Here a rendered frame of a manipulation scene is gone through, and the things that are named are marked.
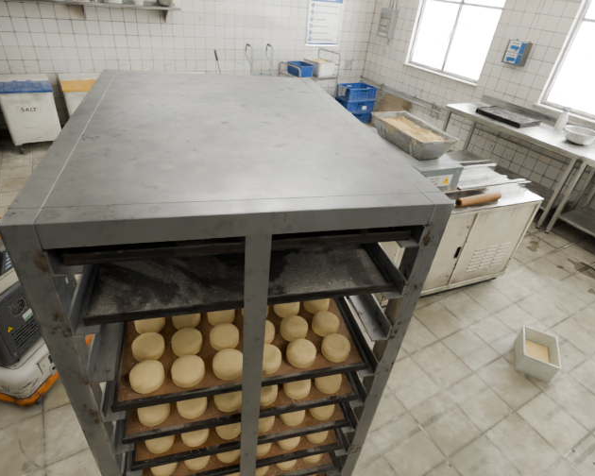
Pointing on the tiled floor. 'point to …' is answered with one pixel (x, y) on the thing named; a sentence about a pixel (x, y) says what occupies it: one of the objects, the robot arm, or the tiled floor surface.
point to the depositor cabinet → (475, 241)
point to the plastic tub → (536, 354)
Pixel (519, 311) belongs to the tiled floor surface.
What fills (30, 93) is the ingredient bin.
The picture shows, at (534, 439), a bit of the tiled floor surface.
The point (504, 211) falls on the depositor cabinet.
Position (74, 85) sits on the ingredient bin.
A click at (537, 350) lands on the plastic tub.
